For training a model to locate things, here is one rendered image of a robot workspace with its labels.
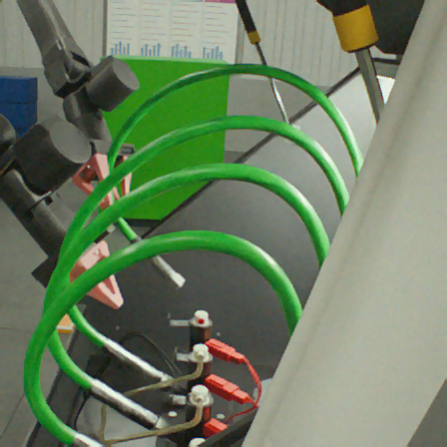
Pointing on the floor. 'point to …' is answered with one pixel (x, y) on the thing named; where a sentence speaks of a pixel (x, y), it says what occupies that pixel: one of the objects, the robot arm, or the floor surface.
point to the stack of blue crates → (19, 102)
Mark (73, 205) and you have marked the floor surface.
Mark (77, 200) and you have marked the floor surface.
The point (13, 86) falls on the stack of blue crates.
